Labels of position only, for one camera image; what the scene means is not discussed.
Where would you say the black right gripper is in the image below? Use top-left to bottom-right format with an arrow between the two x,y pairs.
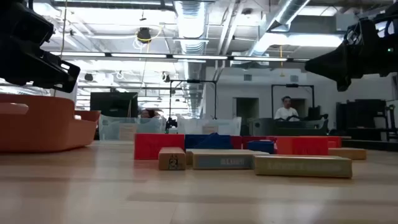
305,17 -> 398,92

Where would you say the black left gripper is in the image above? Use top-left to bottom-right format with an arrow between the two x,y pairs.
0,0 -> 81,93

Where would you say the red plastic block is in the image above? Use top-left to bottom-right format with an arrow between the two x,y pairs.
242,135 -> 278,142
231,135 -> 244,150

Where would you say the wooden block character print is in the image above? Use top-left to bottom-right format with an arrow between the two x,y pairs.
158,147 -> 187,171

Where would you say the wooden block blue label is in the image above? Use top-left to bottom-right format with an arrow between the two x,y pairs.
185,148 -> 270,170

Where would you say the black shelf unit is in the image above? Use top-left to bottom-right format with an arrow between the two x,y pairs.
335,99 -> 388,141

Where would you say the orange plastic bin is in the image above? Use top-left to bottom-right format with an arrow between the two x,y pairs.
0,93 -> 101,153

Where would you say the black monitor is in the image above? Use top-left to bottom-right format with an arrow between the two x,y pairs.
90,91 -> 139,118

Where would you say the person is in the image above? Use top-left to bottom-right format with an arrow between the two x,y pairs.
274,95 -> 300,121
139,108 -> 162,119

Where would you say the clear plastic bin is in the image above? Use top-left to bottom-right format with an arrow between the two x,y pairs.
98,114 -> 167,141
177,116 -> 243,137

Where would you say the black metal stand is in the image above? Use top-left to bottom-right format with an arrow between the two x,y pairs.
385,104 -> 398,141

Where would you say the long ceiling light bar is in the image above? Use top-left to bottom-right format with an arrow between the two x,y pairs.
49,51 -> 312,63

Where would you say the teal plastic bin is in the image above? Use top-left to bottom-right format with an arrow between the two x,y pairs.
248,117 -> 330,138

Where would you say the black station frame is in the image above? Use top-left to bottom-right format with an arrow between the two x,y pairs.
169,79 -> 218,121
271,83 -> 315,119

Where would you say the yellow hanging cable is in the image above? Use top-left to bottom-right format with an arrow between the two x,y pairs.
60,0 -> 68,58

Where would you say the black aluminium table frame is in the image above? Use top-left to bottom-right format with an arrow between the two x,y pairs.
341,138 -> 398,152

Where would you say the black hanging cable reel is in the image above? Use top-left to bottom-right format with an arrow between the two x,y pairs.
136,27 -> 152,44

